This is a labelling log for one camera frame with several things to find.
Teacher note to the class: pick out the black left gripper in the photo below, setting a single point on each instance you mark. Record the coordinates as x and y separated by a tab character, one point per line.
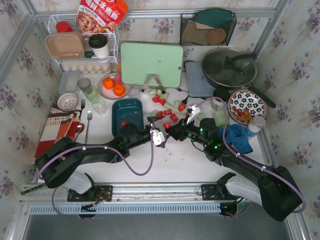
150	127

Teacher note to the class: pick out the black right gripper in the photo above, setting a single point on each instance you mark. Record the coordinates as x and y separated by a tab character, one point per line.
178	128

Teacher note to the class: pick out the red coffee capsule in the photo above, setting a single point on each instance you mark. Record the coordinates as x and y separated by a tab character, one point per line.
168	112
166	125
160	115
124	124

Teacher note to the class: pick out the teal plastic storage basket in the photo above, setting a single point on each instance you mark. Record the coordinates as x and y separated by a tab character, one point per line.
128	110

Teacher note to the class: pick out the clear glass tumbler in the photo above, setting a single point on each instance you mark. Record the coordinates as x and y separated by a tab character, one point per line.
100	107

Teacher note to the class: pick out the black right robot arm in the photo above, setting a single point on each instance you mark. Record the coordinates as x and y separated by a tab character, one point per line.
272	188

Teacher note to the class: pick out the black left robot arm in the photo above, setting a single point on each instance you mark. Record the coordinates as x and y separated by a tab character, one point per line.
57	164

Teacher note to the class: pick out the green coffee capsule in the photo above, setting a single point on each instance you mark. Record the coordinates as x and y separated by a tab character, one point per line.
154	113

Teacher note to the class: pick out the white strainer basket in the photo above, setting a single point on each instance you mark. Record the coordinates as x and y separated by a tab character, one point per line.
67	102

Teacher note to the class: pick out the green glass bottle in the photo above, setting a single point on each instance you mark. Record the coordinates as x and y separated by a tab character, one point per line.
221	118

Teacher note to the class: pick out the white jar black lid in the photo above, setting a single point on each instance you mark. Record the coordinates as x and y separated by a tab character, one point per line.
221	96

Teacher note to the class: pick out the grey induction cooker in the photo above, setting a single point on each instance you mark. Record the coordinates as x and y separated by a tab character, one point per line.
197	83

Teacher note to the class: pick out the blue cloth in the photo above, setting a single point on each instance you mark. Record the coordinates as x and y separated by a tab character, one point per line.
235	136

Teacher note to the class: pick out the pink bowl with oranges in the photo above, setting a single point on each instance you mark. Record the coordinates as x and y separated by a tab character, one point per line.
111	87

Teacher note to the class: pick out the green cutting board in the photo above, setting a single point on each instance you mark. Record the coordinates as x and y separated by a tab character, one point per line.
139	60

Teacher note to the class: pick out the silver fork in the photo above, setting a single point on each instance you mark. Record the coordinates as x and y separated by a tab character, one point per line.
89	118
82	106

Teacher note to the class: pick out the floral patterned plate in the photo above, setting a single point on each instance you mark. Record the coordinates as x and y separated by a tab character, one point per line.
243	105

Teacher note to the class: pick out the blue jar silver lid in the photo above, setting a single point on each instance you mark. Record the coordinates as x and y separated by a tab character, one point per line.
256	124

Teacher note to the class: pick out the rose gold spoon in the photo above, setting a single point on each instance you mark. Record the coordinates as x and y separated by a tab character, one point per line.
79	129

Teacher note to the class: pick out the black pan with glass lid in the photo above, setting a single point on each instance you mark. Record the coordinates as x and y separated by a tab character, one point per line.
230	68

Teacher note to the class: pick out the green glass cup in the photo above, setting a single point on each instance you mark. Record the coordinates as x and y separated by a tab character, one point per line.
89	91

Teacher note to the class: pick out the egg tray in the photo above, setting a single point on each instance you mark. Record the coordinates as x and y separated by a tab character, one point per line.
88	68

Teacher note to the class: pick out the clear container blue lid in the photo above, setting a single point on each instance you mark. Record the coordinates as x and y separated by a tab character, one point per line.
69	82

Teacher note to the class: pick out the striped kitchen towel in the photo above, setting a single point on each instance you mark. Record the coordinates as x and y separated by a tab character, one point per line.
59	124

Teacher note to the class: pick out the white cup black lid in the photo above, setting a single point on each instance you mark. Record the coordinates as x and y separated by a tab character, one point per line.
99	44

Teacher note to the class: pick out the black mesh organizer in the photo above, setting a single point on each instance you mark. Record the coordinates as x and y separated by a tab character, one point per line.
209	27

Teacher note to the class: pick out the brown plastic lunch box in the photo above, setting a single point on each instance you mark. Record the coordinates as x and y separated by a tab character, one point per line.
65	46

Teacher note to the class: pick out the red snack bag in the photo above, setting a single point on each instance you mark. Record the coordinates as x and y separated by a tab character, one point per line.
100	16

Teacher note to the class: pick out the red capped jar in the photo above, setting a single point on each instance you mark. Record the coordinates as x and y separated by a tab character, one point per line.
63	27

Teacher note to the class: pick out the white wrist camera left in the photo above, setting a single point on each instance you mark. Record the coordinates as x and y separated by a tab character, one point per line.
157	137

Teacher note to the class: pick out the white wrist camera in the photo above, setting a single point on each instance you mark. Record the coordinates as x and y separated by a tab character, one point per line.
192	112
157	137

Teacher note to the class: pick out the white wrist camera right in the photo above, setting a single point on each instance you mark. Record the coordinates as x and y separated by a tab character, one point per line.
192	112

